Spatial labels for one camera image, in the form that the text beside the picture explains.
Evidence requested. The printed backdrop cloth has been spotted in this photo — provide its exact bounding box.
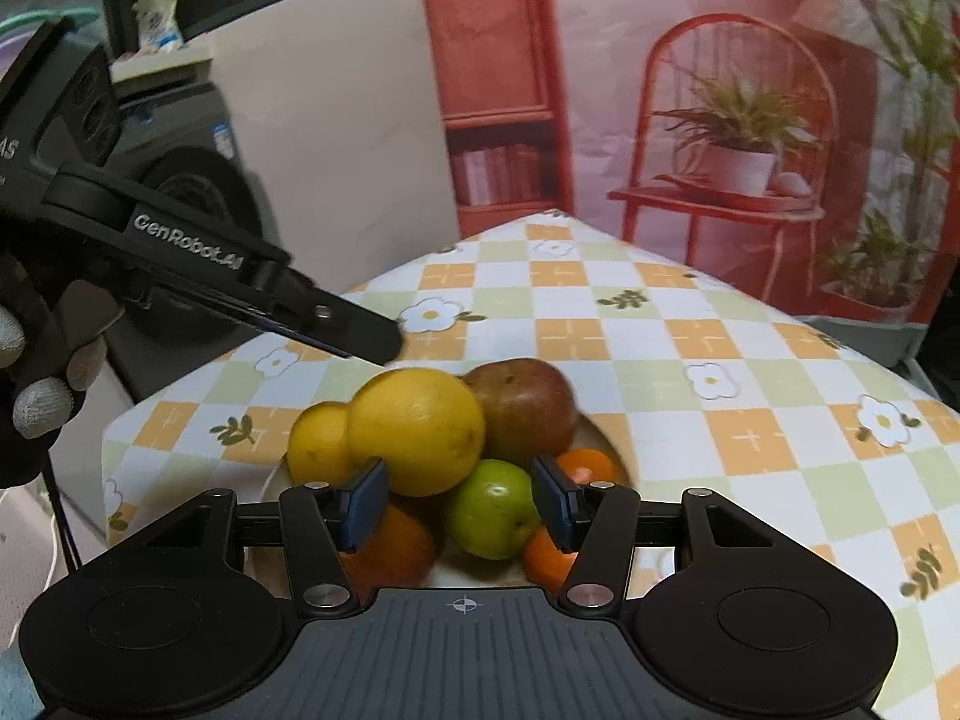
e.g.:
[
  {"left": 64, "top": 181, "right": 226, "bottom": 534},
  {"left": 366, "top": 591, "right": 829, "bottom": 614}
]
[{"left": 412, "top": 0, "right": 960, "bottom": 331}]

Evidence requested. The cream plate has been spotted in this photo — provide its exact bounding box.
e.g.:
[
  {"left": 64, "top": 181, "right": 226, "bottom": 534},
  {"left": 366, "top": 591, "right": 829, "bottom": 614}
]
[{"left": 262, "top": 390, "right": 640, "bottom": 592}]

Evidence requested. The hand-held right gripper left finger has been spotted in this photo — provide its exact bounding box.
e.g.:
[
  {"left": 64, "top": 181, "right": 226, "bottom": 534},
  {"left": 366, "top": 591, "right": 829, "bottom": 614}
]
[{"left": 142, "top": 457, "right": 391, "bottom": 614}]

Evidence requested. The white printed packet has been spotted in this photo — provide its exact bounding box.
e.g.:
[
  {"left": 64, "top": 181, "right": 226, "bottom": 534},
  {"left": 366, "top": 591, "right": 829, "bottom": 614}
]
[{"left": 131, "top": 0, "right": 186, "bottom": 53}]

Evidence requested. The small tangerine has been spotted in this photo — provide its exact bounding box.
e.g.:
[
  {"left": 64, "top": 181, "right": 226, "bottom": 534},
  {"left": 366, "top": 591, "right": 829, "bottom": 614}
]
[
  {"left": 555, "top": 448, "right": 625, "bottom": 488},
  {"left": 523, "top": 525, "right": 578, "bottom": 593}
]

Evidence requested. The white panel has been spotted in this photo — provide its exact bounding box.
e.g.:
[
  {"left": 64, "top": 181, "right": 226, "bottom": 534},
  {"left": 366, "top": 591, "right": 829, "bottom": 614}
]
[{"left": 202, "top": 0, "right": 460, "bottom": 391}]

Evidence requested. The large lemon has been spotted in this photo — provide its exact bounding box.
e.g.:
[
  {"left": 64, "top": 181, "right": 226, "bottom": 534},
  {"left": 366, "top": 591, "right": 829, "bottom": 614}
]
[{"left": 346, "top": 371, "right": 487, "bottom": 497}]

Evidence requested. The red-brown apple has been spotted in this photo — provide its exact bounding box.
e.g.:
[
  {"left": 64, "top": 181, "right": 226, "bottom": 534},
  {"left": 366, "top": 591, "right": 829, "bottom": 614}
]
[{"left": 461, "top": 358, "right": 580, "bottom": 466}]

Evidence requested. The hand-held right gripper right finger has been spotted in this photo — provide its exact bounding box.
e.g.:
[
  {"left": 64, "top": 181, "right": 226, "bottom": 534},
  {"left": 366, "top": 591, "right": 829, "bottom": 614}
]
[{"left": 531, "top": 456, "right": 777, "bottom": 610}]

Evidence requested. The black cable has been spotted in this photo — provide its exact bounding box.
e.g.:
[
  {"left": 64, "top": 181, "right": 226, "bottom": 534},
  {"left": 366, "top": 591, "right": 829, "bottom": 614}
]
[{"left": 41, "top": 457, "right": 83, "bottom": 575}]

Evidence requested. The small lemon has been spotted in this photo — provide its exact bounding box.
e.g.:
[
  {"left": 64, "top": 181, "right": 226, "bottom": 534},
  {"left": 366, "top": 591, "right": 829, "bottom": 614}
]
[{"left": 287, "top": 403, "right": 353, "bottom": 487}]

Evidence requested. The checked flower tablecloth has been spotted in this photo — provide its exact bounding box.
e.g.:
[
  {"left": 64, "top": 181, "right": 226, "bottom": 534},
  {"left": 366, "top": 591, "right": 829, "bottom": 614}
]
[{"left": 101, "top": 210, "right": 960, "bottom": 720}]

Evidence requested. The person's left hand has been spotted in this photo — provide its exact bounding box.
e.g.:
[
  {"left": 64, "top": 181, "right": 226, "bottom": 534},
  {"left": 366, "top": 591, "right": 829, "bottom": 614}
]
[{"left": 0, "top": 211, "right": 127, "bottom": 488}]

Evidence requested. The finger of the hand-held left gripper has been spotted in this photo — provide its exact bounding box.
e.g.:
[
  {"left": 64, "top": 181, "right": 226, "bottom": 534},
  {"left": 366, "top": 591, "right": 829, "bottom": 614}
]
[{"left": 247, "top": 262, "right": 403, "bottom": 362}]

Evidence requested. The large green lime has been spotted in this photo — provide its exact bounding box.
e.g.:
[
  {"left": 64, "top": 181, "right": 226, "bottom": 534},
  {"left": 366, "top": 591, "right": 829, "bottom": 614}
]
[{"left": 448, "top": 460, "right": 545, "bottom": 560}]

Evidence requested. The large orange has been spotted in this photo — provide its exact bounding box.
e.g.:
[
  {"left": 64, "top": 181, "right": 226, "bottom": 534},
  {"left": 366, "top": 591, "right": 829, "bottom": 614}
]
[{"left": 337, "top": 502, "right": 440, "bottom": 601}]

